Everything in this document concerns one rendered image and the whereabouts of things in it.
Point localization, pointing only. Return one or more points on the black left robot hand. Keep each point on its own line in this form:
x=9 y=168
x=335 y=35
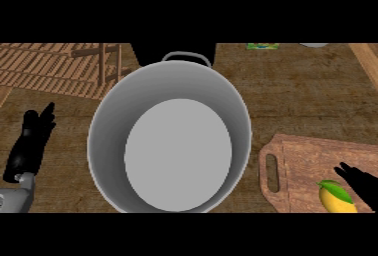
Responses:
x=29 y=140

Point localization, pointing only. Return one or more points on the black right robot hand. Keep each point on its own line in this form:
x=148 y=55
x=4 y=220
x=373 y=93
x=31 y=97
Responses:
x=362 y=183

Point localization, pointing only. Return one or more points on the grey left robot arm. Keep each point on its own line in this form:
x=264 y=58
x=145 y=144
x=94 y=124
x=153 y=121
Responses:
x=16 y=196

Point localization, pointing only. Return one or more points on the brown wooden cutting board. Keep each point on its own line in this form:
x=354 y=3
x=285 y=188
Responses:
x=310 y=160

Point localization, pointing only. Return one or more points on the grey metal pot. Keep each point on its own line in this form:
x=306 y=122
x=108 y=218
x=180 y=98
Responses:
x=177 y=156

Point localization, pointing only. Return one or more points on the brown wicker basket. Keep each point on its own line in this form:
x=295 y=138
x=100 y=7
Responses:
x=63 y=66

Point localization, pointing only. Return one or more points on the black appliance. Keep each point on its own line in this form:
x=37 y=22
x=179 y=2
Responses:
x=148 y=51

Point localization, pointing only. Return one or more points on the pale wooden plank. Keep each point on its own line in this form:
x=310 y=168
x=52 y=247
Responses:
x=366 y=60

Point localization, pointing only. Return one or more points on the pale grey round object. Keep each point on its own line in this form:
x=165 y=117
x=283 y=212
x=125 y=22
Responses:
x=314 y=44

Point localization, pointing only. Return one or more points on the green and yellow packet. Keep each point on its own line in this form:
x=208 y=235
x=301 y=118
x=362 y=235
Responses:
x=261 y=46

